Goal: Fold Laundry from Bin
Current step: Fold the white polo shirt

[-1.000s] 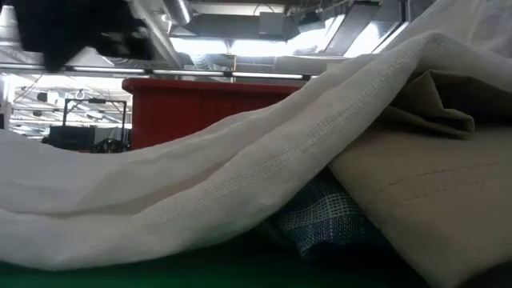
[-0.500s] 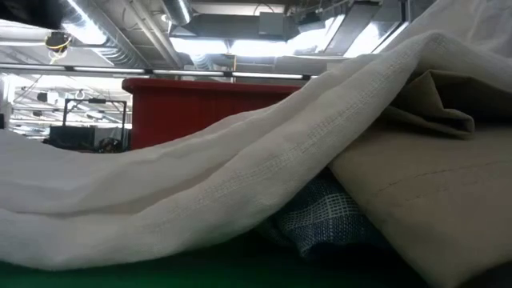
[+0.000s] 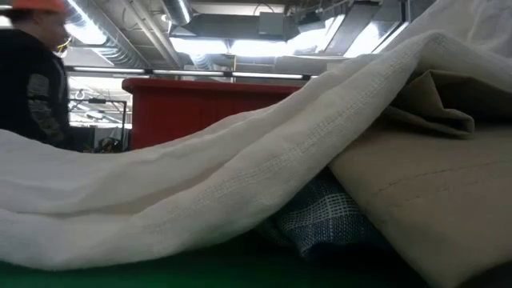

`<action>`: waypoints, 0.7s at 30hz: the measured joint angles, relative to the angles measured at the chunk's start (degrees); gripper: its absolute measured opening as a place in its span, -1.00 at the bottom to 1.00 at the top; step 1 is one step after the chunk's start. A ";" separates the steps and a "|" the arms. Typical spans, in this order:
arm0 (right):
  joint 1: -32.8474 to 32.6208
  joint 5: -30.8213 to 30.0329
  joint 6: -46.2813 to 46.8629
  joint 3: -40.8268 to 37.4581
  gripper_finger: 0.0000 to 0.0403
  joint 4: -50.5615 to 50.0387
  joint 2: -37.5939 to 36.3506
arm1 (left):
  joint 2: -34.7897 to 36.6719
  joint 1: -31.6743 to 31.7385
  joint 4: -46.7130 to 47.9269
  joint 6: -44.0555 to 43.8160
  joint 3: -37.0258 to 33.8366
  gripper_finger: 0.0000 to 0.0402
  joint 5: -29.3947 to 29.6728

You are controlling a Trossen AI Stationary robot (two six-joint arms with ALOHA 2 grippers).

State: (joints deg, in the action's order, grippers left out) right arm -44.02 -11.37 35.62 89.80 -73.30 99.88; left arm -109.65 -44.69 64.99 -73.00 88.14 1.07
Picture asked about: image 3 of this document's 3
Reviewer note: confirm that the blue striped garment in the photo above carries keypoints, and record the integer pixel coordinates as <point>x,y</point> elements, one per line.
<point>324,216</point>

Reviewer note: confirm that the large white shirt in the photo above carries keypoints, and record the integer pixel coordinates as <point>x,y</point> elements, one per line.
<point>160,192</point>

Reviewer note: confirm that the beige trousers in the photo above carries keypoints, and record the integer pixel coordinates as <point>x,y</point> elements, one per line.
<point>440,192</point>

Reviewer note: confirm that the red plastic laundry bin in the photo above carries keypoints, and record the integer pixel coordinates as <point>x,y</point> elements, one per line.
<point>192,112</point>

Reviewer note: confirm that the hanging strip light bar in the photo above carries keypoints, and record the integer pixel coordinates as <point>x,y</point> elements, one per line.
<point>188,73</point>

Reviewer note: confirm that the grey ceiling box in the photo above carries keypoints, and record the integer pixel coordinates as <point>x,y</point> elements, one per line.
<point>272,26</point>

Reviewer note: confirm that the green table mat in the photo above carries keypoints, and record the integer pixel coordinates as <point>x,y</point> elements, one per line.
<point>120,278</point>

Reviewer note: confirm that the person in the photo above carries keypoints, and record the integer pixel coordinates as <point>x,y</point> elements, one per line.
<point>28,80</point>

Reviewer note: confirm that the silver ventilation duct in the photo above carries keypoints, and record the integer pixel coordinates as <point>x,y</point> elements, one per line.
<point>178,11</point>

